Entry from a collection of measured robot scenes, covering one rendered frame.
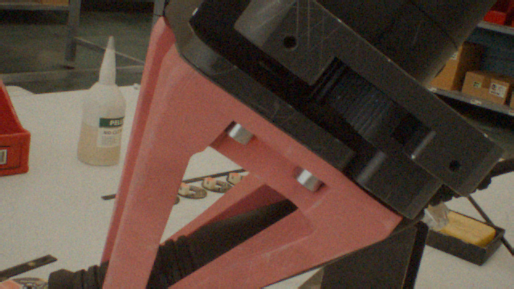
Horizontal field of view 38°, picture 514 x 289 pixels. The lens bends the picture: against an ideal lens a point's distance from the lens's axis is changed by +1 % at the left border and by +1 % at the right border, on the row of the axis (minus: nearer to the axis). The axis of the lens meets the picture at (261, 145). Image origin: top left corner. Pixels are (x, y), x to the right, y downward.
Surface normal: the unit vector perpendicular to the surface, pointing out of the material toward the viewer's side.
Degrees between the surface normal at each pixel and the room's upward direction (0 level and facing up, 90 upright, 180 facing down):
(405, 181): 90
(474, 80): 90
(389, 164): 90
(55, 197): 0
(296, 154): 90
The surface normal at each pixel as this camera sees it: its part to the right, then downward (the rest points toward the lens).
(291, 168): 0.18, 0.32
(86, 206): 0.18, -0.94
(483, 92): -0.63, 0.03
